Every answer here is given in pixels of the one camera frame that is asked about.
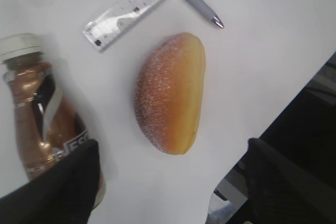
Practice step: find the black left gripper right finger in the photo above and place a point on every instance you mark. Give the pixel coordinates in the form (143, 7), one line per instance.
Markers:
(281, 191)

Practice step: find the sugared bread roll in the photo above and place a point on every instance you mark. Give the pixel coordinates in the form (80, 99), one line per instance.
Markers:
(168, 93)

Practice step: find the clear plastic ruler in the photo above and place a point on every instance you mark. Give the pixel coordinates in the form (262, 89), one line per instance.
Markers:
(107, 27)

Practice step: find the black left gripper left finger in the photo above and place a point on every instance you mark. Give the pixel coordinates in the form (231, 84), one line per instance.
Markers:
(64, 194)

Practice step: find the brown Nescafe coffee bottle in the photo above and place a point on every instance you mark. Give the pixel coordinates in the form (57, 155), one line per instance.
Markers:
(48, 128)

